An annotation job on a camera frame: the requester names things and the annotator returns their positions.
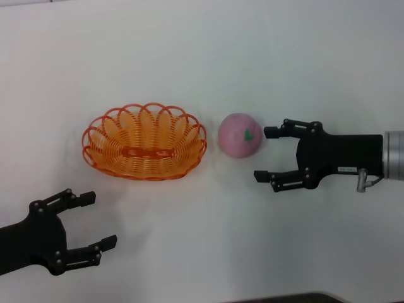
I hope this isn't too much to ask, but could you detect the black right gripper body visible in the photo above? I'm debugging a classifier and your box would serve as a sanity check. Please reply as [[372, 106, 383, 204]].
[[297, 120, 384, 191]]

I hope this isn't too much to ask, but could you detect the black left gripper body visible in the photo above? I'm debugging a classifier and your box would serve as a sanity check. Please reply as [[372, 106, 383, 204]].
[[0, 199, 69, 276]]

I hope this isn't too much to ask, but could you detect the pink peach with green leaf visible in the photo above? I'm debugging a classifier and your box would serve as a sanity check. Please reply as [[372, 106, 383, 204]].
[[218, 112, 263, 158]]

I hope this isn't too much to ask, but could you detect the orange woven plastic basket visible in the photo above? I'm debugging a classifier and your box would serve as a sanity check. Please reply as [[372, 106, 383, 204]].
[[81, 102, 208, 182]]

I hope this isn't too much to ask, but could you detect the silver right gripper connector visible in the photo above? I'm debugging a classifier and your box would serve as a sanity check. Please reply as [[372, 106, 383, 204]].
[[356, 168, 369, 193]]

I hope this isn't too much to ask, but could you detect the dark base edge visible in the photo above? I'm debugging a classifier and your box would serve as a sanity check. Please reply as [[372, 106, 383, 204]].
[[233, 290, 345, 303]]

